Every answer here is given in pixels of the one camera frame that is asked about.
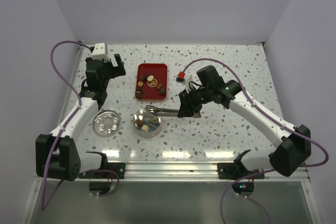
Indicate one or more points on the red rectangular tray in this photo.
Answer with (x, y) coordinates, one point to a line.
(149, 90)

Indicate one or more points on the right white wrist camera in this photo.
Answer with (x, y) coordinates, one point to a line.
(188, 82)

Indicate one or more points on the brown cup chocolate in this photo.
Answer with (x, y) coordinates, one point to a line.
(138, 122)

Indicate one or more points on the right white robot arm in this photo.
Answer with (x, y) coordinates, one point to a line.
(290, 149)

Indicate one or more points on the black mounting plate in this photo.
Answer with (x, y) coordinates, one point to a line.
(233, 171)
(117, 167)

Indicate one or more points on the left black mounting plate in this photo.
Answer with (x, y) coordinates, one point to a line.
(117, 167)

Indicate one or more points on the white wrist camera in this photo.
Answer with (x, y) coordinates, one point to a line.
(188, 82)
(100, 50)

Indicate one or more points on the white cube chocolate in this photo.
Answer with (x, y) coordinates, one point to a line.
(145, 128)

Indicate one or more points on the round metal tin lid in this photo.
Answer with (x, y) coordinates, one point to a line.
(106, 123)

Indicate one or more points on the round metal tin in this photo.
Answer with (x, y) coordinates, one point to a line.
(154, 128)

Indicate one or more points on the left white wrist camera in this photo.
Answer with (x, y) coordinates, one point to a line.
(100, 50)

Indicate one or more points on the metal tongs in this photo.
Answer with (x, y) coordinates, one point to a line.
(161, 111)

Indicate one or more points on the aluminium front rail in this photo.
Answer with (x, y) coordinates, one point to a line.
(185, 171)

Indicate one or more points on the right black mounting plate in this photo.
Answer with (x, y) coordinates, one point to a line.
(233, 171)

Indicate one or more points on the dark oval chocolate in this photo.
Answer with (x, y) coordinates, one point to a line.
(138, 95)

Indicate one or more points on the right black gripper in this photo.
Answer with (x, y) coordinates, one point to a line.
(188, 108)

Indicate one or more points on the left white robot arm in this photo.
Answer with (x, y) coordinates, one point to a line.
(57, 156)

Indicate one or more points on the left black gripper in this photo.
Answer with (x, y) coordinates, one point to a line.
(116, 71)

